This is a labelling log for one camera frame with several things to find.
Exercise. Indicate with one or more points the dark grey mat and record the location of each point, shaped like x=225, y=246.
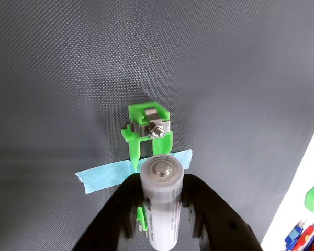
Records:
x=68, y=65

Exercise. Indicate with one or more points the blue masking tape strip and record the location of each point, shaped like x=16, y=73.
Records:
x=102, y=177

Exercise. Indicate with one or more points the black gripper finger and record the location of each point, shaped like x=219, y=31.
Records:
x=217, y=225
x=112, y=217

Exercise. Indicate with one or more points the white AA battery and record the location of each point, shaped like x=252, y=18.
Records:
x=162, y=209

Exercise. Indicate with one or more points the blue connector clip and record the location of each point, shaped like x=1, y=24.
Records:
x=294, y=235

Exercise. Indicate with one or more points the green battery holder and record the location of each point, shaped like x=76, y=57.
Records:
x=136, y=115

